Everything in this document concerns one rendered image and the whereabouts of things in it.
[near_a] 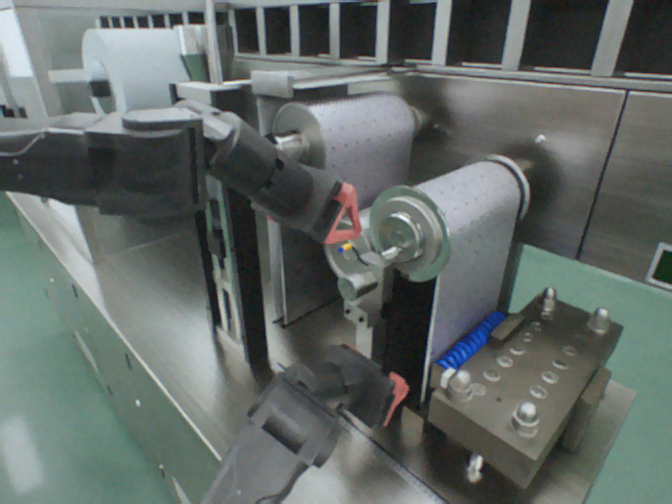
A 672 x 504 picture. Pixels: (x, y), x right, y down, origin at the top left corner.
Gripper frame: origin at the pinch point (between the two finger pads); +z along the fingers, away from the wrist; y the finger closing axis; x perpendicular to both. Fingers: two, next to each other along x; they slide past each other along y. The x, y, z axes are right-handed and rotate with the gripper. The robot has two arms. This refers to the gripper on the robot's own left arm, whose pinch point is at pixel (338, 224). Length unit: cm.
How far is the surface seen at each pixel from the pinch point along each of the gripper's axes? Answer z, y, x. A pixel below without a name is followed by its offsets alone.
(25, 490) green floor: 45, -118, -131
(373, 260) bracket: 14.8, -3.0, -1.1
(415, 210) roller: 10.5, 2.4, 7.3
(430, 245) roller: 13.4, 5.4, 3.9
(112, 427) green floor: 71, -124, -109
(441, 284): 19.1, 6.7, 0.1
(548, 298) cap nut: 50, 14, 9
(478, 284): 32.4, 6.7, 3.9
